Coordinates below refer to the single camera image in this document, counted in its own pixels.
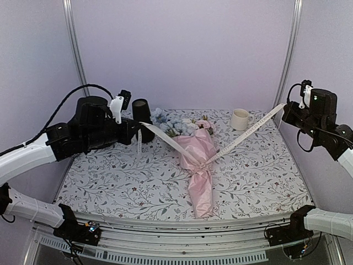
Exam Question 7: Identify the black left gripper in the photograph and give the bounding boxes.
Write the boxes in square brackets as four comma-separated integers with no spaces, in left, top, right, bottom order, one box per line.
[84,116,141,149]

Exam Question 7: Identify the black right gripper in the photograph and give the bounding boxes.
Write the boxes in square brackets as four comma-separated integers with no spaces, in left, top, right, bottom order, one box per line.
[283,100,323,141]

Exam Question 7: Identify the pink flower bouquet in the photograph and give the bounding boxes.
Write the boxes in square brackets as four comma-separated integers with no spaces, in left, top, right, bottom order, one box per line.
[148,108,216,218]

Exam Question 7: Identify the cream printed ribbon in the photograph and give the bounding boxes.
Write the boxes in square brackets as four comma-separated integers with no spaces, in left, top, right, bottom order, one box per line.
[140,103,284,169]

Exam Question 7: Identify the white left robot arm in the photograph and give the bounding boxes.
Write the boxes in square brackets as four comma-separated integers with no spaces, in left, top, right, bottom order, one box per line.
[1,91,138,240]

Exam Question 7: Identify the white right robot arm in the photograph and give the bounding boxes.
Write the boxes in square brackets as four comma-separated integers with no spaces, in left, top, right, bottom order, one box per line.
[282,81,352,241]

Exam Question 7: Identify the black tapered vase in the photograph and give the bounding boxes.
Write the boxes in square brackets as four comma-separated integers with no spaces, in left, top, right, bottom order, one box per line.
[132,99,154,143]

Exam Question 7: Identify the cream ceramic mug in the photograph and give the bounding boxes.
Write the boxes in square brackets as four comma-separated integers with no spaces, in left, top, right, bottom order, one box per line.
[231,109,254,131]

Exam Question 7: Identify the floral patterned tablecloth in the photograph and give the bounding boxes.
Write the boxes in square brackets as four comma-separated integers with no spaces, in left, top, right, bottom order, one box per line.
[50,109,317,221]

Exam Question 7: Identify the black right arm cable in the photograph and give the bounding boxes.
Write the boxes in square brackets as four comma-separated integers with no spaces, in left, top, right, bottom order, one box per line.
[296,129,315,152]

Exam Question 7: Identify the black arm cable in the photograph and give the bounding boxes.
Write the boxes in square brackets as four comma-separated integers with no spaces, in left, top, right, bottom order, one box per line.
[296,129,315,152]
[23,83,114,147]

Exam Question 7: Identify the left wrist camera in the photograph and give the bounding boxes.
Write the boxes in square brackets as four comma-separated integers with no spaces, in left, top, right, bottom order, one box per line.
[109,90,131,124]

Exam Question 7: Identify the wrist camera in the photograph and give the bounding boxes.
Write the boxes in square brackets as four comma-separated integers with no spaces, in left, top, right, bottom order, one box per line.
[109,90,131,124]
[299,79,313,109]

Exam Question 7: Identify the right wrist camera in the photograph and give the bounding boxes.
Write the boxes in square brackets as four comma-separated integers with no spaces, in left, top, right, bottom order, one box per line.
[299,79,313,109]

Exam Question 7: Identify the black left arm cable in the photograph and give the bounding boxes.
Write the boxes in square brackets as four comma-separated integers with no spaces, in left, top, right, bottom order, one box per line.
[23,83,114,147]

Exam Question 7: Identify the right aluminium frame post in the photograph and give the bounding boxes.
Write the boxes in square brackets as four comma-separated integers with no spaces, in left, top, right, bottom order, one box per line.
[272,0,303,108]

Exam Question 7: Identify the aluminium frame post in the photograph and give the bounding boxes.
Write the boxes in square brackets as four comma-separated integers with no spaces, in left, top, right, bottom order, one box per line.
[272,0,303,108]
[62,0,87,84]

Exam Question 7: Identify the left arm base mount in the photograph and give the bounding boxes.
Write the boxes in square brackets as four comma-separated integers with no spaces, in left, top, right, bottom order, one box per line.
[53,204,101,246]

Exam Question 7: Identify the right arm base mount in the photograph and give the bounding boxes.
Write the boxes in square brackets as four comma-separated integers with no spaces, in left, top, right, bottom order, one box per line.
[264,205,315,259]

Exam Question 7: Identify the left aluminium frame post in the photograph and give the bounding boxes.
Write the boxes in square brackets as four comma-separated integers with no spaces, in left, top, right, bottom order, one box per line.
[62,0,87,84]

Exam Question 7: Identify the aluminium front rail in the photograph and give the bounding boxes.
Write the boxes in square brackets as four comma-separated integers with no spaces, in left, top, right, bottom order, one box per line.
[23,212,343,265]

